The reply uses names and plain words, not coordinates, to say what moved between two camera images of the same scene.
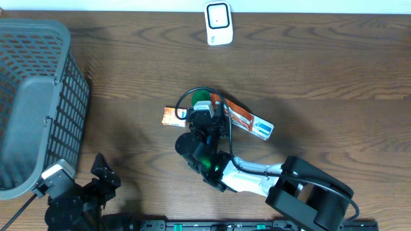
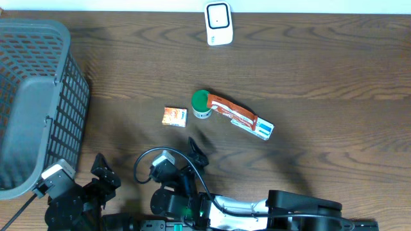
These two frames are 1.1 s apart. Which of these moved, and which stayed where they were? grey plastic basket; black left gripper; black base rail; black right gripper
Moved: black right gripper
Stayed: grey plastic basket; black base rail; black left gripper
